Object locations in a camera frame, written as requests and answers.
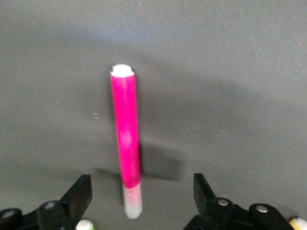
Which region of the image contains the pink marker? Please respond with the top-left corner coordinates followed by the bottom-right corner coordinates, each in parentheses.
top-left (110, 64), bottom-right (143, 220)

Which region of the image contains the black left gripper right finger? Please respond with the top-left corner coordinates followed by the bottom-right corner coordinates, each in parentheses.
top-left (183, 173), bottom-right (295, 230)

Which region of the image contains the green marker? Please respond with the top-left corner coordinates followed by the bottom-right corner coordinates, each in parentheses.
top-left (75, 218), bottom-right (97, 230)

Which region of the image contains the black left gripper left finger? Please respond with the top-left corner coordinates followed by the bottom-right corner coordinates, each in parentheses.
top-left (0, 174), bottom-right (93, 230)

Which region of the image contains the yellow marker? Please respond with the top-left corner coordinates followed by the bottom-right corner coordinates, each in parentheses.
top-left (288, 216), bottom-right (307, 230)

